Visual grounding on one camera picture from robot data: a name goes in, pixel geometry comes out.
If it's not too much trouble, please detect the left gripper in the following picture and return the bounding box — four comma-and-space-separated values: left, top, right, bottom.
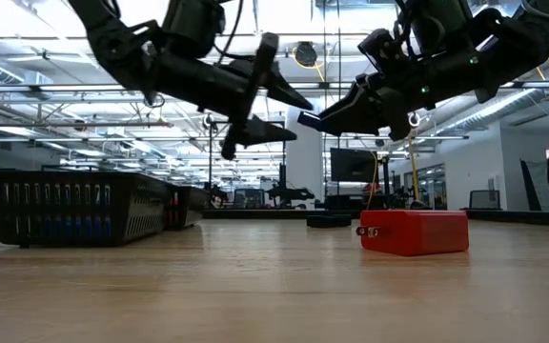
149, 31, 315, 162

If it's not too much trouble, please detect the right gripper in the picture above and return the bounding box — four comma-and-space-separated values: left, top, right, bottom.
309, 46, 490, 143

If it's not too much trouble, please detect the black monitor on stand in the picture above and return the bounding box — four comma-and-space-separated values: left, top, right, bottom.
329, 147, 379, 184

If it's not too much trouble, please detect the grey mesh chair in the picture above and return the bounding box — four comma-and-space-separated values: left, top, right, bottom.
468, 189, 503, 212
233, 187, 267, 211

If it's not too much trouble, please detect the black plastic mesh basket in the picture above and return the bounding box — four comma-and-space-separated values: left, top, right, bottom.
163, 184, 213, 232
0, 169, 172, 249

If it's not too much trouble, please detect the leaning white board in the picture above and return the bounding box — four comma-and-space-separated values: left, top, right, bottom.
518, 158, 549, 212

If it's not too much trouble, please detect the black hanging cable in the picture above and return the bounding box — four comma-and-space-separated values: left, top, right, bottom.
320, 0, 329, 211

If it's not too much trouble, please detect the thin yellow hanging cable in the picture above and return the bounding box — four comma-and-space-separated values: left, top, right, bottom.
367, 151, 381, 211

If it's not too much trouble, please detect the black ceiling cable reel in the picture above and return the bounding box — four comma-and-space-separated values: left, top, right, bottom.
293, 41, 319, 69

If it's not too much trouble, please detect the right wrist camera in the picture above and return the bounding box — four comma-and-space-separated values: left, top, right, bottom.
356, 27, 404, 76

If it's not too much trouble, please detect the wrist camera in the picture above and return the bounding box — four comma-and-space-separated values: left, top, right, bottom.
161, 0, 227, 59
356, 27, 404, 76

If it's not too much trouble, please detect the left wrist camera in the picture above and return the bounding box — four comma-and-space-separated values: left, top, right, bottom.
161, 0, 227, 59

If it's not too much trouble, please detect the red wall charger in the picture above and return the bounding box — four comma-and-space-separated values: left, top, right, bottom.
356, 210, 471, 258

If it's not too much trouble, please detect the silver ceiling duct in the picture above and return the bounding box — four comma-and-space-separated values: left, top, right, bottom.
438, 56, 549, 137

